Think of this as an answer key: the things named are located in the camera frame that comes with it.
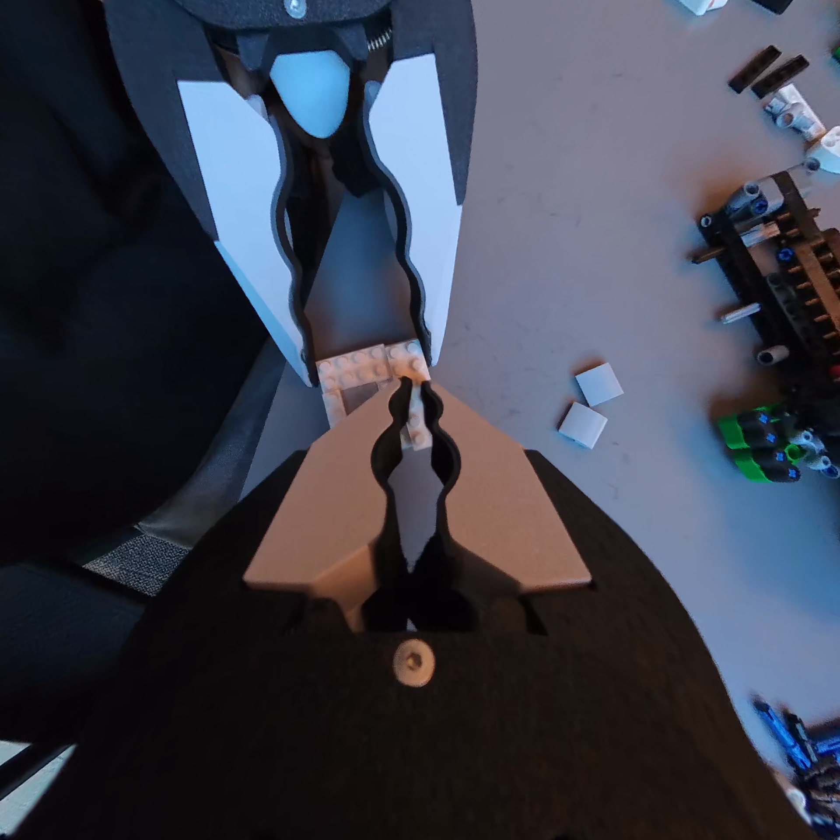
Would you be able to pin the black lego slope piece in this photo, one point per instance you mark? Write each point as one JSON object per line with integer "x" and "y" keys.
{"x": 781, "y": 76}
{"x": 754, "y": 67}

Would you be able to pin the blue lego pieces pile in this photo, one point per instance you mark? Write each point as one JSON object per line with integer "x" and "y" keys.
{"x": 804, "y": 754}

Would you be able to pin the grey lego connector cluster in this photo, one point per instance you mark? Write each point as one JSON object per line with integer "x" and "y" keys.
{"x": 817, "y": 453}

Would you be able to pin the black lego technic assembly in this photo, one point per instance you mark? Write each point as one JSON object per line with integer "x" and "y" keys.
{"x": 800, "y": 282}

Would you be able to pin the white curved lego tile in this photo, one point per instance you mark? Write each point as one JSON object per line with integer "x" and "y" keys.
{"x": 598, "y": 384}
{"x": 583, "y": 425}

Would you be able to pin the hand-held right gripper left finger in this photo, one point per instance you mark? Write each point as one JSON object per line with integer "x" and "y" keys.
{"x": 315, "y": 518}

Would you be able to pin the white lego frame plate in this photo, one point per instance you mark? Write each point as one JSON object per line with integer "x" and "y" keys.
{"x": 348, "y": 374}

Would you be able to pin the white lego technic connector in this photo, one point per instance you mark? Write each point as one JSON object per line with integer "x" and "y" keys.
{"x": 794, "y": 108}

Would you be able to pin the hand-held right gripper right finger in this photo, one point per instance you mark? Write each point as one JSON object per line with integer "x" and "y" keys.
{"x": 518, "y": 518}

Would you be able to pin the long white lego plate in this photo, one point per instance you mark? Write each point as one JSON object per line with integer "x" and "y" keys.
{"x": 418, "y": 426}

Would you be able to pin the grey woven fabric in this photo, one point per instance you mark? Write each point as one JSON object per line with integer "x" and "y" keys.
{"x": 141, "y": 563}

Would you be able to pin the small black lego piece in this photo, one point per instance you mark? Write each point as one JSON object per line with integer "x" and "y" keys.
{"x": 774, "y": 5}

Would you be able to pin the white rounded lego piece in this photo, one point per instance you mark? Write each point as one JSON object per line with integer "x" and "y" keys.
{"x": 828, "y": 149}

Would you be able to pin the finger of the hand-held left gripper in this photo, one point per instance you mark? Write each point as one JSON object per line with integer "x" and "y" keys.
{"x": 236, "y": 197}
{"x": 423, "y": 184}

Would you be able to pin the green black lego wheel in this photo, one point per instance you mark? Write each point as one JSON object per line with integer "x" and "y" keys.
{"x": 764, "y": 466}
{"x": 748, "y": 428}

